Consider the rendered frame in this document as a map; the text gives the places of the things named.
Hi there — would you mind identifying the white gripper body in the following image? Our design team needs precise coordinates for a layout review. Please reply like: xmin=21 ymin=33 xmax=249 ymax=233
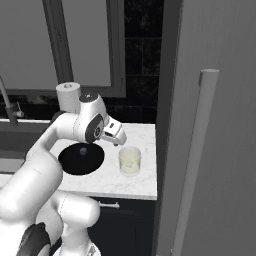
xmin=100 ymin=126 xmax=128 ymax=147

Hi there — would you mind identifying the glass of lemonade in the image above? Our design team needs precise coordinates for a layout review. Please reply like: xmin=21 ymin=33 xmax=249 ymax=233
xmin=118 ymin=146 xmax=142 ymax=177

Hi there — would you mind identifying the black ice bowl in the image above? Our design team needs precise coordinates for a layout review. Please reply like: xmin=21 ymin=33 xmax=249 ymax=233
xmin=57 ymin=142 xmax=106 ymax=176

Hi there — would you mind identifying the grey fridge body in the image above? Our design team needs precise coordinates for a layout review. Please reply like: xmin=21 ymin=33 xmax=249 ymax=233
xmin=151 ymin=0 xmax=184 ymax=256

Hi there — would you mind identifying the grey fridge door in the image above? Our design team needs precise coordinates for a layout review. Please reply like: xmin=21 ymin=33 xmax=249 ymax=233
xmin=171 ymin=0 xmax=256 ymax=256

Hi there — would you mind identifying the white paper towel roll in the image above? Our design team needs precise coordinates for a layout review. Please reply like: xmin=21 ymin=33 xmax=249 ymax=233
xmin=55 ymin=82 xmax=82 ymax=115

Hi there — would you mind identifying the dark drawer front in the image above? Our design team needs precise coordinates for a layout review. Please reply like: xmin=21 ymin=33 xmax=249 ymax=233
xmin=89 ymin=196 xmax=157 ymax=217

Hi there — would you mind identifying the dark cupboard door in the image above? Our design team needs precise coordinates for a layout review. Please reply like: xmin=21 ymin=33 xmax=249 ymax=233
xmin=87 ymin=213 xmax=156 ymax=256

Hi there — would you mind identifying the grey framed window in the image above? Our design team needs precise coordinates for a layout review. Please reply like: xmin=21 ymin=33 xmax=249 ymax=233
xmin=0 ymin=0 xmax=127 ymax=99

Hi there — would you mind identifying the grey sink basin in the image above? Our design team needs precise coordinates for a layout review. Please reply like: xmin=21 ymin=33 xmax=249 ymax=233
xmin=0 ymin=119 xmax=52 ymax=175

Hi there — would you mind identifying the grey sink tap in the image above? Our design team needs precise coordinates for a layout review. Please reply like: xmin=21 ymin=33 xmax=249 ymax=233
xmin=0 ymin=75 xmax=25 ymax=127

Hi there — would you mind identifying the silver drawer handle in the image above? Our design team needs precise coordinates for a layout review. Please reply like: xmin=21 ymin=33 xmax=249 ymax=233
xmin=97 ymin=200 xmax=121 ymax=210

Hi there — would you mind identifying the grey fridge door handle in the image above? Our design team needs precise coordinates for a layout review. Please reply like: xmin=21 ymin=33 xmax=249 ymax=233
xmin=171 ymin=68 xmax=220 ymax=256

